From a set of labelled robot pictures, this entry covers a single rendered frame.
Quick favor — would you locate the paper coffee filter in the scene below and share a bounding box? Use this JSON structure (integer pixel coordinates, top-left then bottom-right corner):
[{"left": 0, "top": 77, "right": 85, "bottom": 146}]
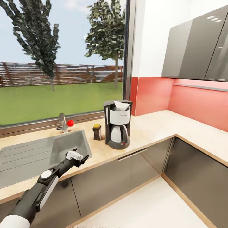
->
[{"left": 114, "top": 101, "right": 130, "bottom": 111}]

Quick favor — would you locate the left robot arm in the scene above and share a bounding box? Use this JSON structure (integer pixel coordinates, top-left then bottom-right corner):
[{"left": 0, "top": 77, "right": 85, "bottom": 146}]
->
[{"left": 0, "top": 149, "right": 89, "bottom": 228}]

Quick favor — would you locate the bottle of coffee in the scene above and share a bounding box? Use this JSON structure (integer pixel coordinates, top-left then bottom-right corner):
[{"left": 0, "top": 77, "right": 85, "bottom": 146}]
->
[{"left": 93, "top": 124, "right": 102, "bottom": 141}]

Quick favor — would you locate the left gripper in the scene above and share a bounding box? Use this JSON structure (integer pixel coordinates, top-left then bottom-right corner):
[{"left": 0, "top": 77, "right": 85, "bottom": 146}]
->
[{"left": 61, "top": 149, "right": 89, "bottom": 171}]

